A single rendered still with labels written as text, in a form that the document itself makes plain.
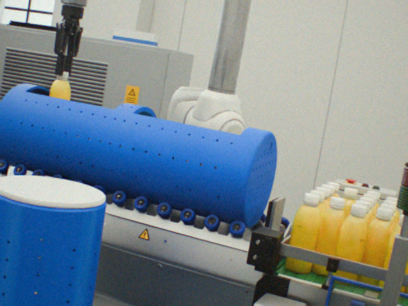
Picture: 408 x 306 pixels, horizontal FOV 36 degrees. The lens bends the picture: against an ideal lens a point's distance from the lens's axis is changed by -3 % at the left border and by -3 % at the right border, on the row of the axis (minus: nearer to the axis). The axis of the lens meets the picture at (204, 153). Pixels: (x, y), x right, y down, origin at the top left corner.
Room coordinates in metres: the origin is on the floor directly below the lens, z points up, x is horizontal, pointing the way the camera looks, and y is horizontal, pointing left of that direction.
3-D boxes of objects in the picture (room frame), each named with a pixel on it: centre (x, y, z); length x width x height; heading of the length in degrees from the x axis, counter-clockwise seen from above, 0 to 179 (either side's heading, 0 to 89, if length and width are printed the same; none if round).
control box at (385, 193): (2.01, -0.52, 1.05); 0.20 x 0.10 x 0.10; 69
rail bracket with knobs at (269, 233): (1.61, -0.20, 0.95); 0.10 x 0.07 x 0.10; 159
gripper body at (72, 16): (2.16, 0.51, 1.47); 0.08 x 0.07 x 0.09; 159
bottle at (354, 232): (1.60, -0.41, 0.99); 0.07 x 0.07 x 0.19
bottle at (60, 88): (2.16, 0.51, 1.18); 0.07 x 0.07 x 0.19
